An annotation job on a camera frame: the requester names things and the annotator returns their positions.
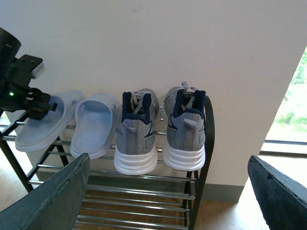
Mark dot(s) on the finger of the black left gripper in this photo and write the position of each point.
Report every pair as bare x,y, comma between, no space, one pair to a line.
50,107

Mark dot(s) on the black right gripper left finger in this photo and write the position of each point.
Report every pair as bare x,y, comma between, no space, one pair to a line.
54,205

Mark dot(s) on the light blue slide slipper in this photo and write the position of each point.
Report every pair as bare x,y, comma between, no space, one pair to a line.
97,119

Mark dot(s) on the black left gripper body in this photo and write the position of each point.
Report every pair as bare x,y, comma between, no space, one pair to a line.
31,100

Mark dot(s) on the grey knit sneaker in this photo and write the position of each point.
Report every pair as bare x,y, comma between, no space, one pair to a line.
184,148
135,152

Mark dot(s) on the black metal shoe rack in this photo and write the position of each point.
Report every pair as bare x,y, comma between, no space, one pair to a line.
116,201

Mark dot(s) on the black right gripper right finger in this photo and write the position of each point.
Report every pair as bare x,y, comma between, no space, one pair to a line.
282,200

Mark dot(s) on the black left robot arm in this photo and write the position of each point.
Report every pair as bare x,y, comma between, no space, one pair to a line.
9,46

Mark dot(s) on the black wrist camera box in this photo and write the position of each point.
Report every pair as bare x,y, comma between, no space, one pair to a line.
27,67

